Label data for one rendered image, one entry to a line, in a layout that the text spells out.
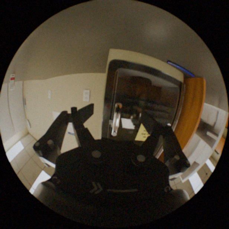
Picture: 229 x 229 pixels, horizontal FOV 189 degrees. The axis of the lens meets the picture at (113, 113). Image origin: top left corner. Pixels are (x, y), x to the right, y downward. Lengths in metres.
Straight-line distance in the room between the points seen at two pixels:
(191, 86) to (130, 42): 0.31
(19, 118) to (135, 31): 2.99
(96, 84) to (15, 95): 2.64
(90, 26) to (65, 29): 0.06
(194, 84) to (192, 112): 0.12
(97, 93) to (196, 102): 0.71
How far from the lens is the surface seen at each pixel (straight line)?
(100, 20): 0.19
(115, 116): 0.17
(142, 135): 0.27
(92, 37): 0.23
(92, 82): 0.70
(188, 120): 0.37
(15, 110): 2.88
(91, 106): 0.17
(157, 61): 0.29
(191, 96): 0.38
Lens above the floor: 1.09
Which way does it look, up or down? 18 degrees up
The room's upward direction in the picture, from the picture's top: 172 degrees counter-clockwise
